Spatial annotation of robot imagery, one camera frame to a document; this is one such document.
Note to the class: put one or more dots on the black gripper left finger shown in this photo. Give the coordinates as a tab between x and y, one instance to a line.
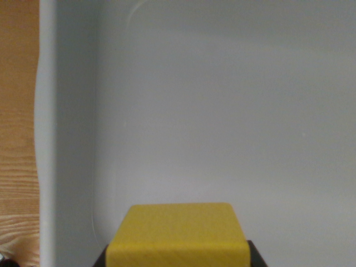
101	258

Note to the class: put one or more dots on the white plastic tray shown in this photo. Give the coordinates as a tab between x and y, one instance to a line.
194	111

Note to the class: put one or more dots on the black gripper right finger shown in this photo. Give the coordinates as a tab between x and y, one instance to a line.
256	257

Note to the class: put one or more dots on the yellow wooden cube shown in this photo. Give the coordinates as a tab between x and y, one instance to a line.
178	236

